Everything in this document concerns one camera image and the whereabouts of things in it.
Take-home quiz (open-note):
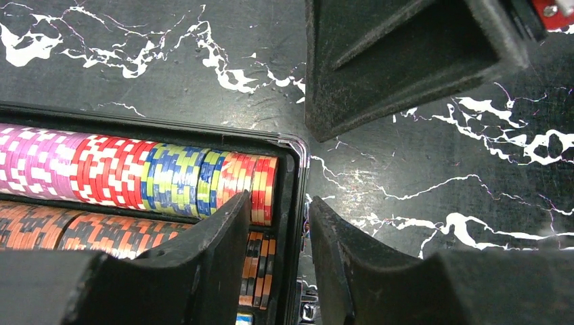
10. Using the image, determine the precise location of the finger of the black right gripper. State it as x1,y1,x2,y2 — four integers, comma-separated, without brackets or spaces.
305,1,528,142

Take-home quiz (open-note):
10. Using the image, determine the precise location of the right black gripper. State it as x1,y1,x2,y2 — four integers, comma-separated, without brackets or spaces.
502,0,573,41

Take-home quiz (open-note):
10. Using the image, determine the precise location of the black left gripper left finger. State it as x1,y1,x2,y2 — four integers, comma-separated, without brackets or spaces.
1,192,251,324

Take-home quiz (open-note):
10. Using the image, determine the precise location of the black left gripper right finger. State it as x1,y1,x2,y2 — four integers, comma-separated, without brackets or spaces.
309,197,573,324

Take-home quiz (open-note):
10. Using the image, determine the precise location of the black poker set case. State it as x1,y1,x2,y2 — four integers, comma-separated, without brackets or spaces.
1,104,309,324

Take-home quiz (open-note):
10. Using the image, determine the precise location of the blue playing card deck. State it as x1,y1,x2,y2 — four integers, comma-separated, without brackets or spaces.
236,313,254,325

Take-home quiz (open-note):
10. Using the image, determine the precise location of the purple red green chip row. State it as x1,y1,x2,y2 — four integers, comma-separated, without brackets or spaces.
1,123,278,226

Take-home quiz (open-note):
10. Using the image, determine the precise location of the brown orange chip row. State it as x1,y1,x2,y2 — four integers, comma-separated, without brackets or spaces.
1,200,276,310

